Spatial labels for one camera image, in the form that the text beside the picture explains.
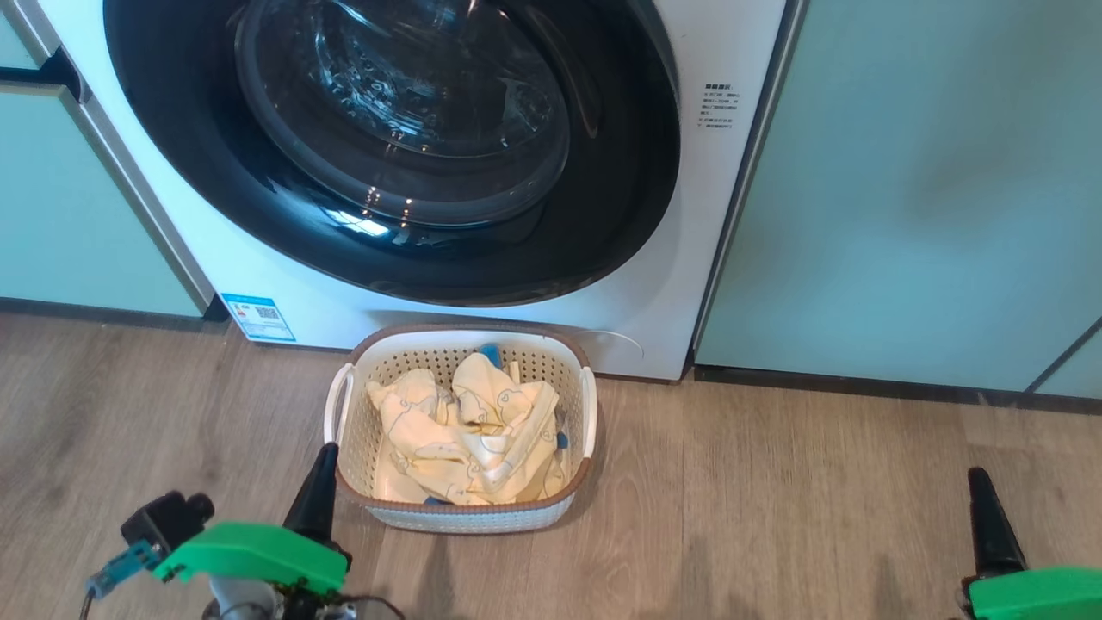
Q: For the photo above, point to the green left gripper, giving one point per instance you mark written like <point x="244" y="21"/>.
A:
<point x="250" y="553"/>

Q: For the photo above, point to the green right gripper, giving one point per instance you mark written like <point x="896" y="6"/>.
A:
<point x="1042" y="594"/>

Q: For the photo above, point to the pale yellow garment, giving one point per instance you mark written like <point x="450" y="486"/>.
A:
<point x="465" y="430"/>

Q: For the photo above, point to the black round glass washer door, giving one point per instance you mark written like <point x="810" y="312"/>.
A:
<point x="172" y="155"/>

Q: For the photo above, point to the cream perforated laundry basket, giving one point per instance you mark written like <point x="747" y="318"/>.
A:
<point x="473" y="518"/>

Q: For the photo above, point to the pale green tall cabinet door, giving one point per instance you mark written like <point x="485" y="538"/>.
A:
<point x="904" y="215"/>

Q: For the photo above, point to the white front-load washing machine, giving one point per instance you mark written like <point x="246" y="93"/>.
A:
<point x="680" y="258"/>

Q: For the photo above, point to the blue energy label sticker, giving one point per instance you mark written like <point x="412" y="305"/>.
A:
<point x="258" y="319"/>

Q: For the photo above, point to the dark cabinet plinth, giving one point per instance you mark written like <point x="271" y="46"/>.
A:
<point x="861" y="387"/>
<point x="103" y="312"/>

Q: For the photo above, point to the round white filter cover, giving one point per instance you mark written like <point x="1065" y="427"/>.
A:
<point x="616" y="344"/>

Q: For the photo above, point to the pale green cabinet drawer front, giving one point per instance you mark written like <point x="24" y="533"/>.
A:
<point x="15" y="43"/>

